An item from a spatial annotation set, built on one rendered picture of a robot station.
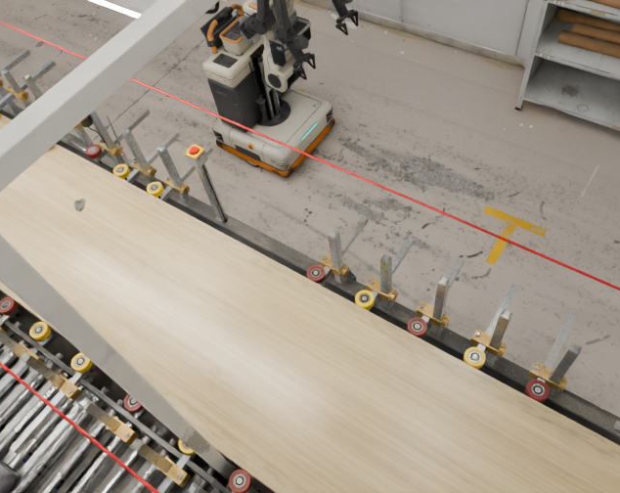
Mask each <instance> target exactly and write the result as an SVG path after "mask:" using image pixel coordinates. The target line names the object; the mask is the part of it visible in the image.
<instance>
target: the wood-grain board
mask: <svg viewBox="0 0 620 493"><path fill-rule="evenodd" d="M80 199H85V200H87V202H86V204H84V205H85V206H84V208H83V209H82V210H81V211H77V210H75V207H73V203H74V201H76V200H80ZM0 235H1V236H2V237H3V238H4V239H5V240H6V241H7V242H8V243H9V244H10V245H11V246H12V247H13V248H14V249H15V250H16V251H17V252H18V253H19V254H20V255H21V256H22V257H23V258H24V259H25V260H26V261H27V262H28V263H29V264H30V265H31V266H32V267H33V268H34V269H35V270H36V271H37V272H38V273H39V274H40V275H41V276H42V277H43V278H44V279H45V280H46V281H47V282H48V283H49V284H50V285H51V286H52V287H53V288H54V289H55V290H56V291H57V292H58V293H59V294H60V295H61V296H62V297H63V298H64V299H65V300H66V301H67V302H68V303H69V304H70V305H71V306H72V307H73V308H74V309H75V310H76V311H77V312H78V313H79V314H80V315H81V316H82V317H83V318H84V319H85V320H86V321H87V322H88V323H89V324H90V325H91V326H92V327H93V328H94V329H95V330H96V331H97V332H98V333H99V334H100V335H101V336H102V337H103V338H104V339H105V340H106V341H107V342H108V343H109V344H110V345H111V346H112V347H113V348H114V349H116V350H117V351H118V352H119V353H120V354H121V355H122V356H123V357H124V358H125V359H126V360H127V361H128V362H129V363H130V364H131V365H132V366H133V367H134V368H135V369H136V370H137V371H138V372H139V373H140V374H141V375H142V376H143V377H144V378H145V379H146V380H147V381H148V382H149V383H150V384H151V385H152V386H153V387H154V388H155V389H156V390H157V391H158V392H159V393H160V394H161V395H162V396H163V397H164V398H165V399H166V400H167V401H168V402H169V403H170V404H171V405H172V406H173V407H174V408H175V409H176V410H177V411H178V412H179V413H180V414H181V415H182V416H183V417H184V418H185V419H186V420H187V421H188V422H189V423H190V424H191V425H192V426H193V427H194V428H195V429H196V430H197V431H198V432H199V433H200V434H201V435H202V436H203V437H204V438H205V439H206V440H207V441H208V442H209V443H210V444H211V445H212V446H213V447H214V448H215V449H216V450H218V451H219V452H220V453H222V454H223V455H224V456H226V457H227V458H228V459H230V460H231V461H233V462H234V463H235V464H237V465H238V466H239V467H241V468H242V469H243V470H245V471H247V472H248V473H249V474H251V475H252V476H253V477H255V478H256V479H257V480H259V481H260V482H261V483H263V484H264V485H265V486H267V487H268V488H269V489H271V490H272V491H274V492H275V493H620V445H618V444H616V443H614V442H612V441H610V440H608V439H606V438H605V437H603V436H601V435H599V434H597V433H595V432H593V431H592V430H590V429H588V428H586V427H584V426H581V425H579V424H578V423H576V422H574V421H572V420H570V419H568V418H566V417H565V416H563V415H561V414H560V413H558V412H556V411H554V410H552V409H551V408H549V407H547V406H545V405H543V404H541V403H539V402H538V401H536V400H534V399H532V398H530V397H528V396H526V395H524V394H523V393H521V392H519V391H517V390H515V389H513V388H511V387H510V386H508V385H506V384H504V383H502V382H500V381H497V380H496V379H494V378H492V377H490V376H488V375H486V374H484V373H483V372H481V371H479V370H477V369H475V368H473V367H471V366H469V364H467V363H465V362H463V361H461V360H459V359H457V358H456V357H454V356H452V355H450V354H448V353H446V352H444V351H442V350H441V349H439V348H437V347H435V346H433V345H431V344H429V343H428V342H426V341H424V340H422V339H420V338H418V337H416V336H414V335H412V334H410V333H408V332H406V331H404V330H402V329H401V328H399V327H397V326H395V325H393V324H391V323H389V322H387V321H386V320H384V319H382V318H380V317H378V316H377V315H375V314H374V313H372V312H370V311H368V310H366V309H364V308H362V307H360V306H359V305H357V304H355V303H353V302H351V301H349V300H347V299H346V298H344V297H342V296H340V295H338V294H336V293H334V292H332V291H330V290H328V289H326V288H324V287H322V286H320V285H318V284H317V283H315V282H313V281H311V280H309V279H307V278H305V277H304V276H302V275H300V274H298V273H296V272H294V271H292V270H290V269H289V268H287V267H286V266H284V265H282V264H280V263H278V262H277V261H275V260H273V259H271V258H269V257H267V256H265V255H263V254H262V253H260V252H258V251H256V250H254V249H252V248H250V247H249V246H246V245H244V244H242V243H240V242H238V241H236V240H235V239H233V238H231V237H229V236H227V235H225V234H223V233H222V232H220V231H218V230H216V229H214V228H212V227H210V226H208V225H207V224H205V223H203V222H201V221H199V220H197V219H196V218H195V217H193V216H191V215H189V214H187V213H185V212H183V211H181V210H180V209H178V208H176V207H174V206H172V205H170V204H168V203H167V202H164V201H162V200H160V199H158V198H156V197H154V196H153V195H151V194H149V193H147V192H145V191H143V190H141V189H140V188H138V187H136V186H134V185H132V184H130V183H128V182H126V181H125V180H123V179H121V178H119V177H117V176H115V175H113V174H112V173H110V172H108V171H106V170H104V169H103V168H101V167H99V166H98V165H96V164H94V163H92V162H90V161H88V160H86V159H85V158H83V157H80V156H78V155H76V154H74V153H72V152H71V151H69V150H67V149H65V148H63V147H61V146H59V145H58V144H55V145H54V146H53V147H52V148H51V149H50V150H49V151H47V152H46V153H45V154H44V155H43V156H41V157H40V158H39V159H38V160H37V161H36V162H34V163H33V164H32V165H31V166H30V167H29V168H28V169H26V170H25V171H24V172H23V173H22V174H21V175H20V176H18V177H17V178H16V179H15V180H14V181H13V182H12V183H10V184H9V185H8V186H7V187H6V188H5V189H4V190H2V191H1V192H0Z"/></svg>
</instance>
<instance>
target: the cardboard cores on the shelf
mask: <svg viewBox="0 0 620 493"><path fill-rule="evenodd" d="M588 1H592V2H596V3H599V4H602V5H606V6H610V7H613V8H617V9H620V0H588ZM555 18H556V19H557V20H560V21H564V22H570V23H573V26H572V29H571V31H566V30H563V31H562V32H561V34H560V36H559V38H558V42H559V43H563V44H567V45H571V46H575V47H579V48H582V49H586V50H590V51H594V52H598V53H602V54H605V55H608V56H612V57H616V58H620V24H617V23H614V22H607V21H604V20H600V19H597V18H593V17H589V16H586V15H582V14H579V13H575V12H571V11H568V10H564V9H561V8H559V9H558V11H557V13H556V15H555Z"/></svg>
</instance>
